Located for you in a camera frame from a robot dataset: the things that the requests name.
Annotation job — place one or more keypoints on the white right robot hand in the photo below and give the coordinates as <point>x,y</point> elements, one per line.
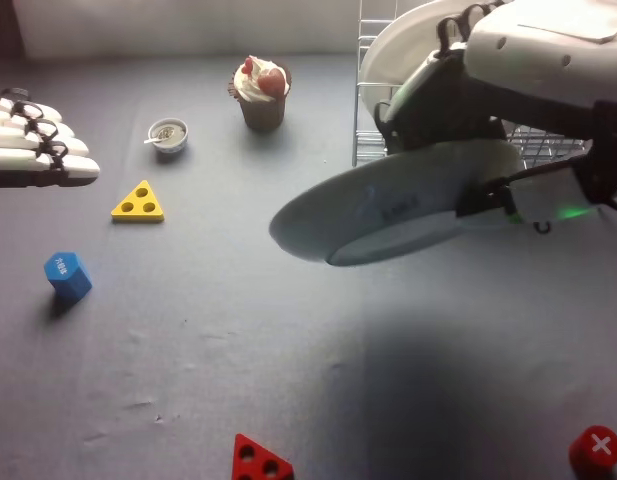
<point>538,60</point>

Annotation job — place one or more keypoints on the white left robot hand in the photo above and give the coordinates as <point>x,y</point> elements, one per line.
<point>18,160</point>

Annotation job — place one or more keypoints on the white plate with dandelion print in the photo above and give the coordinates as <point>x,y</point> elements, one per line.
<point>398,55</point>

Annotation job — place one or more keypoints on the white plate with ginkgo print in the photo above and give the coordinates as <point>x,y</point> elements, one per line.
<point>378,210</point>

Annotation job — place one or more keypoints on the blue hexagonal block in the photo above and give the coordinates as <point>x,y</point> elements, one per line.
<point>68,277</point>

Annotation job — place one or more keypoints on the yellow triangle block with holes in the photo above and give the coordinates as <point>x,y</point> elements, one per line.
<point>138,210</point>

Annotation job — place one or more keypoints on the small white plastic spoon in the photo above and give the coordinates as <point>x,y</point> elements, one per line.
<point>152,141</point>

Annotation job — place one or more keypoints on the small bowl with green sauce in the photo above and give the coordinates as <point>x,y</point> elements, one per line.
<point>169,136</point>

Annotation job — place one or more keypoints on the cupcake with cream and strawberries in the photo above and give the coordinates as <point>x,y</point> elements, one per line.
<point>260,95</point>

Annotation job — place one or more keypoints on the red triangle block with holes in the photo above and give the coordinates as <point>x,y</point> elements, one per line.
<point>260,457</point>

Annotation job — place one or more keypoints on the red cylinder with white cross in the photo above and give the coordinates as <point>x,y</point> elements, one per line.
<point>595,450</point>

